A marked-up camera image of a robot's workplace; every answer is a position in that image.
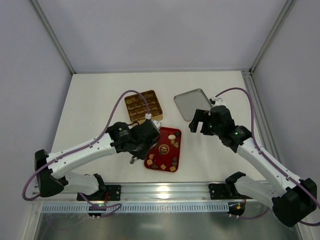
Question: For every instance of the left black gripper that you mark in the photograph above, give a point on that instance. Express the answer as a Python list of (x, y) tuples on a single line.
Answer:
[(139, 152)]

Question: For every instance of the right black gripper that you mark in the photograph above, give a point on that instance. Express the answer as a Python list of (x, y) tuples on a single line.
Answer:
[(202, 122)]

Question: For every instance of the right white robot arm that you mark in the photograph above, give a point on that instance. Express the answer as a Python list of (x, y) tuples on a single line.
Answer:
[(290, 197)]

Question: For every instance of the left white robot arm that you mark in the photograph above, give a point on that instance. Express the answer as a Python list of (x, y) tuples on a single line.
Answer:
[(55, 170)]

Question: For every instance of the gold chocolate tin box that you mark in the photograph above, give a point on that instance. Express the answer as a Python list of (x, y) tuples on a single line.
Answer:
[(137, 109)]

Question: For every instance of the white oval chocolate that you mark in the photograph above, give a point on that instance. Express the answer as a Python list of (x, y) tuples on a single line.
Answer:
[(171, 137)]

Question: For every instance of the gold stepped square chocolate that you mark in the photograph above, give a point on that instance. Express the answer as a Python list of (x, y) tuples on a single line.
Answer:
[(172, 169)]

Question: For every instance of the silver tin lid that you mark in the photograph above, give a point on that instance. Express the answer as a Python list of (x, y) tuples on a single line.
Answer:
[(188, 102)]

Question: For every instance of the red rectangular tray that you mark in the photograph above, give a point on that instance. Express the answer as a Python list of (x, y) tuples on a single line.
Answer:
[(164, 151)]

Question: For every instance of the aluminium rail frame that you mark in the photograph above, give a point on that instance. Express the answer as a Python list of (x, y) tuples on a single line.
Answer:
[(162, 191)]

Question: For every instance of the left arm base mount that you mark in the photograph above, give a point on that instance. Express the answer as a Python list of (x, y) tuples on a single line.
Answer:
[(112, 192)]

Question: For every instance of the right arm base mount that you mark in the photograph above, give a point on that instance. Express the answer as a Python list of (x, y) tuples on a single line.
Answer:
[(218, 191)]

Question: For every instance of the perforated cable duct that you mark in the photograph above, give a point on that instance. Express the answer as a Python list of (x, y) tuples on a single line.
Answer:
[(138, 207)]

